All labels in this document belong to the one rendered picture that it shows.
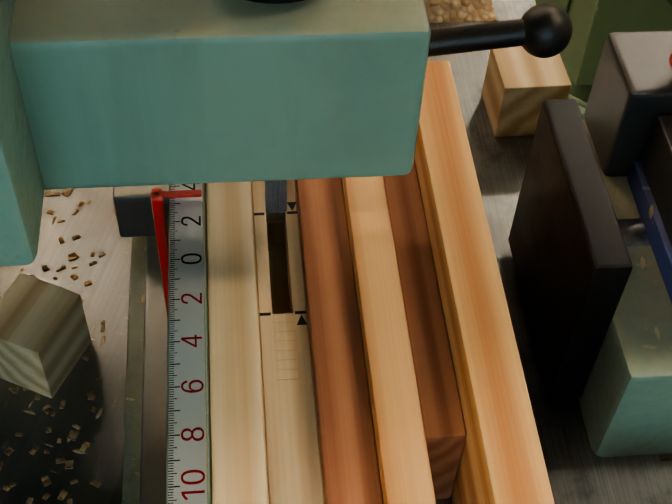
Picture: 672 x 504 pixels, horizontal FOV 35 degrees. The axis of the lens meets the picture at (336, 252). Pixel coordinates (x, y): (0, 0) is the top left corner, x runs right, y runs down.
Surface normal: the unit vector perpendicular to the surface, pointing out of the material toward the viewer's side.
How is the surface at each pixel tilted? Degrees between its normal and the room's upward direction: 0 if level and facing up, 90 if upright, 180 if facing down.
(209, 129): 90
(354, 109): 90
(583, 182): 0
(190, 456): 0
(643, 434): 90
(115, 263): 0
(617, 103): 90
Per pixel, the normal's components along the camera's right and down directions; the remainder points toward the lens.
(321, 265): 0.04, -0.64
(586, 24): -0.99, 0.06
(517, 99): 0.12, 0.77
